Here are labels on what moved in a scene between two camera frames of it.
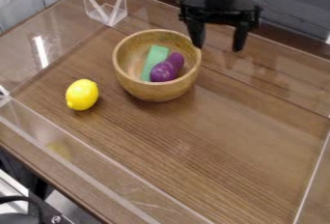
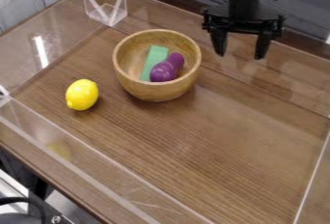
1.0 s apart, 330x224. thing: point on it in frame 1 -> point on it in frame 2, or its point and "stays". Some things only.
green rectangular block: (158, 55) stays
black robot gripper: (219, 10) -> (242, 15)
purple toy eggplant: (165, 70) stays
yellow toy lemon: (82, 94) stays
